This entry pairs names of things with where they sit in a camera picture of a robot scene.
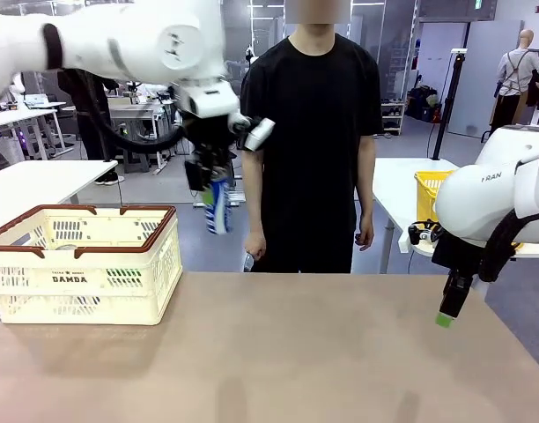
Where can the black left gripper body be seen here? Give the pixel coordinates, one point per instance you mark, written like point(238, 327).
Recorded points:
point(208, 134)

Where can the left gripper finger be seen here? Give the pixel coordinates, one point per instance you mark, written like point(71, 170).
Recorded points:
point(197, 174)
point(222, 165)

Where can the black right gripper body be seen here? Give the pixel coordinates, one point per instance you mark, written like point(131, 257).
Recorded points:
point(459, 269)

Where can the blue Sweat drink can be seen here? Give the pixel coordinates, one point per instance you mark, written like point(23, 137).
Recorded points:
point(219, 216)

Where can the small blue drink can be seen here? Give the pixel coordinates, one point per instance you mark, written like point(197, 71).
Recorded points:
point(248, 265)

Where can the person's left forearm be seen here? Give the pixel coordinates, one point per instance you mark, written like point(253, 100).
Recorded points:
point(366, 194)

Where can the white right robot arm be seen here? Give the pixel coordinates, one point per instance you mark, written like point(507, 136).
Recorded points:
point(472, 207)

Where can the person's right forearm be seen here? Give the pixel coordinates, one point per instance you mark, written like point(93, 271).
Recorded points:
point(254, 211)

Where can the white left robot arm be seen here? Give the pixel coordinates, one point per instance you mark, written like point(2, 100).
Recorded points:
point(120, 39)

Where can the cream basket brown rim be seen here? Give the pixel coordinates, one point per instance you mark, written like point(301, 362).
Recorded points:
point(164, 264)

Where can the person's right hand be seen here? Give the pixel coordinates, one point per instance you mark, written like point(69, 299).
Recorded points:
point(255, 244)

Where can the person's left hand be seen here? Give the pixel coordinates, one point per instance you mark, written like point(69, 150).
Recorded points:
point(365, 233)

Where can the grey step stool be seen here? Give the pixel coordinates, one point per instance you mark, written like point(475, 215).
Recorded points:
point(137, 161)

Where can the small yellow item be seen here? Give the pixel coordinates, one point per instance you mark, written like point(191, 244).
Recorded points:
point(518, 247)

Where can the white background desk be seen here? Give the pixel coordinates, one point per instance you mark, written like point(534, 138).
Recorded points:
point(23, 115)
point(133, 112)

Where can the person in black t-shirt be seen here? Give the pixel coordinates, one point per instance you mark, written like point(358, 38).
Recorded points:
point(309, 154)

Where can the white rounded-corner table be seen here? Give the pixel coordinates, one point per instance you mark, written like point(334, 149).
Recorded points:
point(393, 185)

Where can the man in black clothes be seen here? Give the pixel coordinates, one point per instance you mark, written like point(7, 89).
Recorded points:
point(93, 132)

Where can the black stand white top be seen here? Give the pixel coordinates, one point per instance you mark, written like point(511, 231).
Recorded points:
point(446, 114)

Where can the white rectangular table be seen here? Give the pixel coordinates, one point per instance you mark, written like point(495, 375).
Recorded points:
point(40, 180)

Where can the white shoe rack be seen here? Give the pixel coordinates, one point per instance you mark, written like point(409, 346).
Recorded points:
point(393, 115)

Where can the black bags pile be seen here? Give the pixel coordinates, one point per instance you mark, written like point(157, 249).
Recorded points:
point(421, 103)

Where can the laptop on desk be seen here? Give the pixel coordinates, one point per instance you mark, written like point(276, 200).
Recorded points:
point(38, 100)

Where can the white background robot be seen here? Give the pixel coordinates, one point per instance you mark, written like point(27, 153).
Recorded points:
point(18, 83)

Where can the mannequin with grey apron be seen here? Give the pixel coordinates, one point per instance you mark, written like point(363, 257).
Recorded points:
point(514, 75)

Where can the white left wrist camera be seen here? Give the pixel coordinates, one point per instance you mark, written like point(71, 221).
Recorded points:
point(258, 134)

